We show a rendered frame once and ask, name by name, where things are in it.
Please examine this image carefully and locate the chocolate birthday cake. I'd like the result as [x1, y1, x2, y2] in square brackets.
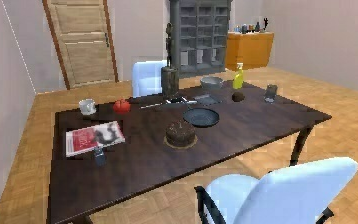
[163, 119, 199, 150]

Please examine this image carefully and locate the black frying pan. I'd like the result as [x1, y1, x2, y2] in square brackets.
[180, 98, 221, 128]

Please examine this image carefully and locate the silver table knife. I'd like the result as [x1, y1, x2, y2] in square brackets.
[139, 102, 165, 110]

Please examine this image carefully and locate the dark bronze statue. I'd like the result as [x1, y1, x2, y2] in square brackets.
[160, 22, 180, 99]

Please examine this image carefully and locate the grey metal bowl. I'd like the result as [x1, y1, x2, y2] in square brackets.
[199, 76, 225, 91]

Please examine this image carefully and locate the pale blue chair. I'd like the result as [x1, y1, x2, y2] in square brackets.
[194, 156, 358, 224]
[131, 59, 168, 99]

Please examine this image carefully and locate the red tomato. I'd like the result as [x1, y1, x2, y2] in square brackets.
[112, 98, 132, 115]

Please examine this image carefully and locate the dark brown round ball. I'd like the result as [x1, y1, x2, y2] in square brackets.
[231, 91, 246, 103]

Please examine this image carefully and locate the dark wooden dining table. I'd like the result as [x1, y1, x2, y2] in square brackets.
[46, 79, 333, 224]

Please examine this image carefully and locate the yellow spray bottle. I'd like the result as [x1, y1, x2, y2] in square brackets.
[232, 62, 245, 90]

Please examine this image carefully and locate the grey shelf cabinet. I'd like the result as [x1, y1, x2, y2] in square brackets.
[168, 0, 234, 79]

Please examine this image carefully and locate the small dark pepper shaker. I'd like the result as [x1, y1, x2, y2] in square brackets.
[93, 145, 107, 167]

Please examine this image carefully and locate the white mug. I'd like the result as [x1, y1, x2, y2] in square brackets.
[78, 98, 98, 116]

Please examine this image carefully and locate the grey glass cup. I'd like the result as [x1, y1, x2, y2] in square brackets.
[264, 84, 279, 104]

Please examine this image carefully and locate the orange wooden sideboard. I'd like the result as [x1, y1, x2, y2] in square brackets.
[224, 31, 275, 71]

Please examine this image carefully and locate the red and white magazine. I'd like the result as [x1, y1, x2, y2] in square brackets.
[65, 120, 126, 158]

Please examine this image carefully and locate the light wooden room door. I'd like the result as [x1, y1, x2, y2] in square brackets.
[42, 0, 119, 91]

